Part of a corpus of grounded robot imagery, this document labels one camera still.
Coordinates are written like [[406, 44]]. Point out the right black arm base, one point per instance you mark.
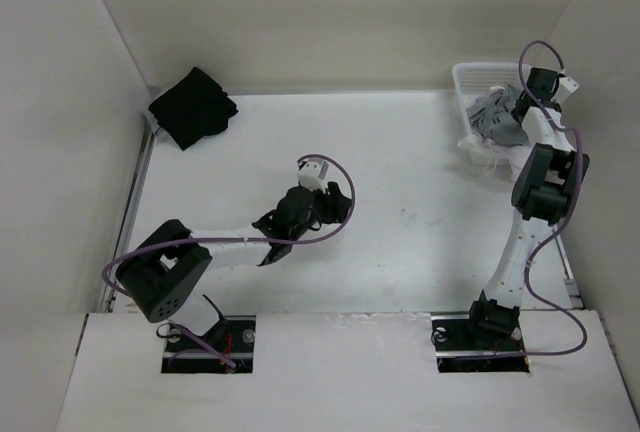
[[459, 351]]

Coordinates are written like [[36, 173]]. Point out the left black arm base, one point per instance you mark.
[[233, 336]]

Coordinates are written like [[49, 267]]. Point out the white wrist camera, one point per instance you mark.
[[566, 87], [312, 173]]

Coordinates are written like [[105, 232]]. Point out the grey tank top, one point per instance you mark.
[[490, 116]]

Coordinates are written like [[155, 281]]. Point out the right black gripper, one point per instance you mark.
[[514, 116]]

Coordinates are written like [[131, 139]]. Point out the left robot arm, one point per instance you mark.
[[163, 282]]

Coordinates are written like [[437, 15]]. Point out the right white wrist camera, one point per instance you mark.
[[566, 87]]

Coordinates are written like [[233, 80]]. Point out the white plastic basket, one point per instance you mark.
[[474, 79]]

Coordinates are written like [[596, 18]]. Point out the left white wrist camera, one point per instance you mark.
[[312, 173]]

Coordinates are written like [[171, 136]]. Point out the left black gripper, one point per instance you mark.
[[335, 205]]

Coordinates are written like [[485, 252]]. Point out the white tank top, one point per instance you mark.
[[486, 154]]

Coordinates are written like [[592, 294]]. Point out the folded black tank top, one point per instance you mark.
[[195, 108]]

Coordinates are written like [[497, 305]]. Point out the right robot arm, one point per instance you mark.
[[543, 198]]

